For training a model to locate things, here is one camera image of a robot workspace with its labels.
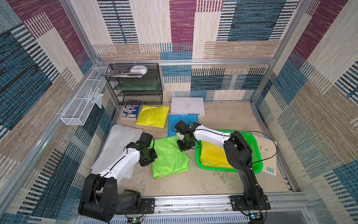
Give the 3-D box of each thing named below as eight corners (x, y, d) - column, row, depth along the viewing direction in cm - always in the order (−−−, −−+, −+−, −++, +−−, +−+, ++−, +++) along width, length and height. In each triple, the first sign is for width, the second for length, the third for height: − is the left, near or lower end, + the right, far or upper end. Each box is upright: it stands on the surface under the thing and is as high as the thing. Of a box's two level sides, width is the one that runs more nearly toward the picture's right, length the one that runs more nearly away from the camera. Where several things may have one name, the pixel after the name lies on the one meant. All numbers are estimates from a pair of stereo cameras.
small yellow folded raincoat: (136, 125, 108) (135, 122, 106) (143, 107, 120) (142, 104, 118) (164, 128, 106) (164, 126, 104) (169, 109, 118) (169, 107, 116)
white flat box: (170, 115, 115) (170, 111, 111) (171, 101, 126) (171, 97, 122) (204, 115, 115) (205, 111, 111) (202, 101, 125) (203, 97, 122)
